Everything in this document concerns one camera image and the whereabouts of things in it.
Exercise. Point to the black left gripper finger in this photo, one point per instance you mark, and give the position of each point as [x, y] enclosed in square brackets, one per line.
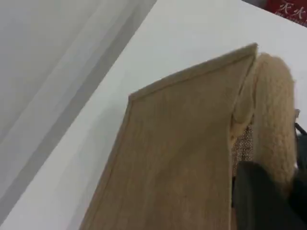
[259, 198]
[301, 172]

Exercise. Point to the brown jute tote bag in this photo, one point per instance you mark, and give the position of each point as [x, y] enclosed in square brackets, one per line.
[172, 143]

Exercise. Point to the red object with white print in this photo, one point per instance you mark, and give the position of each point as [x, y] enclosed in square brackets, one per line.
[287, 9]

